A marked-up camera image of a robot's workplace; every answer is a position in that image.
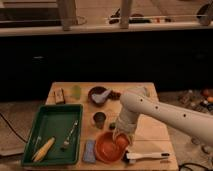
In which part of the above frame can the white handled brush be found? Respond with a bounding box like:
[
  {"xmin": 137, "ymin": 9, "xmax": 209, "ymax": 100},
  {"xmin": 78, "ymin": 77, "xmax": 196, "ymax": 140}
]
[{"xmin": 124, "ymin": 152, "xmax": 170, "ymax": 164}]

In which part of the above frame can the green plastic tray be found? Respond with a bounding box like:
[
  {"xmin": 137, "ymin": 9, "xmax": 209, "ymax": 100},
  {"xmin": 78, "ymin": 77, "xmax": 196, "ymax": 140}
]
[{"xmin": 21, "ymin": 104, "xmax": 83, "ymax": 167}]

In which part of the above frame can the green chili pepper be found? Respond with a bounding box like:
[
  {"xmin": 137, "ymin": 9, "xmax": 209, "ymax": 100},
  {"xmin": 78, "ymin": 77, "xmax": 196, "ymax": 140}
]
[{"xmin": 109, "ymin": 122, "xmax": 116, "ymax": 130}]

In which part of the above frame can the silver metal spoon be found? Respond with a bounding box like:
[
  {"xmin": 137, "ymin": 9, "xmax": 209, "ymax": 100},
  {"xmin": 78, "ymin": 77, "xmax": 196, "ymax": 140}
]
[{"xmin": 61, "ymin": 120, "xmax": 78, "ymax": 151}]

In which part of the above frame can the white cloth-covered gripper body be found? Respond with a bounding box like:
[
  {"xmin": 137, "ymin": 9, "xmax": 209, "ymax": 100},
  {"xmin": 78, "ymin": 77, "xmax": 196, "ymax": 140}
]
[{"xmin": 113, "ymin": 108, "xmax": 139, "ymax": 145}]

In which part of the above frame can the grey pestle scoop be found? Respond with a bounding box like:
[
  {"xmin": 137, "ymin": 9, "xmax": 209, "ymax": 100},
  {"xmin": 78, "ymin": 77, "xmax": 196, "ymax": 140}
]
[{"xmin": 92, "ymin": 89, "xmax": 111, "ymax": 103}]

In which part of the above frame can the dark brown bowl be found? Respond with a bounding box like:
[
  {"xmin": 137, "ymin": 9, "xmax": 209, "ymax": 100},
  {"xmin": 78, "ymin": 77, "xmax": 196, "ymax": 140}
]
[{"xmin": 88, "ymin": 86, "xmax": 109, "ymax": 107}]

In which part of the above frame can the small wooden block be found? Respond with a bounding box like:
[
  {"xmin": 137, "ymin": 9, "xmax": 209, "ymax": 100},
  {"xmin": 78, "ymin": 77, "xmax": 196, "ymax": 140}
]
[{"xmin": 54, "ymin": 88, "xmax": 65, "ymax": 104}]

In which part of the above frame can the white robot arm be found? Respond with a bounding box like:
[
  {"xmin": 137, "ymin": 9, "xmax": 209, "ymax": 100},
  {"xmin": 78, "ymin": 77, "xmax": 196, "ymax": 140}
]
[{"xmin": 114, "ymin": 86, "xmax": 213, "ymax": 147}]

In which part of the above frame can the dark grape bunch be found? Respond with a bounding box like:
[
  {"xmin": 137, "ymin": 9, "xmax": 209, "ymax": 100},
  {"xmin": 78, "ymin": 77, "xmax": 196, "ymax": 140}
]
[{"xmin": 108, "ymin": 91, "xmax": 121, "ymax": 100}]

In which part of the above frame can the yellow corn cob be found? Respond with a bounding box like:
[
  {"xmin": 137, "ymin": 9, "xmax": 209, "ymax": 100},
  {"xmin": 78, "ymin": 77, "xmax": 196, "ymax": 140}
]
[{"xmin": 32, "ymin": 137, "xmax": 55, "ymax": 162}]

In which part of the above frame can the small metal cup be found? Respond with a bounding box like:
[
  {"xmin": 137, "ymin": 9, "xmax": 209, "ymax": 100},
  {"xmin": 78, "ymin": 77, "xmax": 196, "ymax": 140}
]
[{"xmin": 93, "ymin": 112, "xmax": 106, "ymax": 129}]

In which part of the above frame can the red orange bowl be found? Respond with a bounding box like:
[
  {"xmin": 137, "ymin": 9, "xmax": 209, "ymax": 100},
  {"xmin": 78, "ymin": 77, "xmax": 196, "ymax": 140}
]
[{"xmin": 94, "ymin": 132, "xmax": 126, "ymax": 164}]

